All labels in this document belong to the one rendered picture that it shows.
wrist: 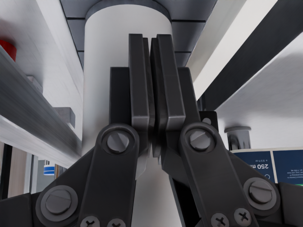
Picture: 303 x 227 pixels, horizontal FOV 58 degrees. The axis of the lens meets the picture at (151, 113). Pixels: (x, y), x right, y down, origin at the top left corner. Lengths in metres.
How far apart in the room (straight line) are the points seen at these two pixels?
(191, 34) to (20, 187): 0.26
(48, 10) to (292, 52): 0.18
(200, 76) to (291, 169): 0.37
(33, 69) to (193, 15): 0.24
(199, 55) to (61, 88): 0.29
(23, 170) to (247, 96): 0.27
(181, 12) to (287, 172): 0.38
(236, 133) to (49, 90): 0.31
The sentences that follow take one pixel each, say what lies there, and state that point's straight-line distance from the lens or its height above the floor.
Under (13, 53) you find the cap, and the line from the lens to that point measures 0.31.
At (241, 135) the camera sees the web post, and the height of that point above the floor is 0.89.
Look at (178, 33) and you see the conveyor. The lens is 0.18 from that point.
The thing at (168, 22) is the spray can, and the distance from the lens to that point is 0.16.
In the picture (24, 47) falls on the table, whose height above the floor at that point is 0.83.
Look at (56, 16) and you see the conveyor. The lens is 0.18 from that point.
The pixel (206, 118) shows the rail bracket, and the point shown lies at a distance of 0.32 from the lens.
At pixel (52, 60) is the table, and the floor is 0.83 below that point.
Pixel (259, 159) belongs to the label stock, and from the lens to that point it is 0.49.
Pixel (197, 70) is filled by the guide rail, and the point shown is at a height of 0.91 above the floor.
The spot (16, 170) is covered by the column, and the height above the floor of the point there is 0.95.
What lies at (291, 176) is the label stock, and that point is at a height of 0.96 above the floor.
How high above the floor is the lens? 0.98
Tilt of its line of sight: 16 degrees down
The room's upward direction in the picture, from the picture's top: 177 degrees clockwise
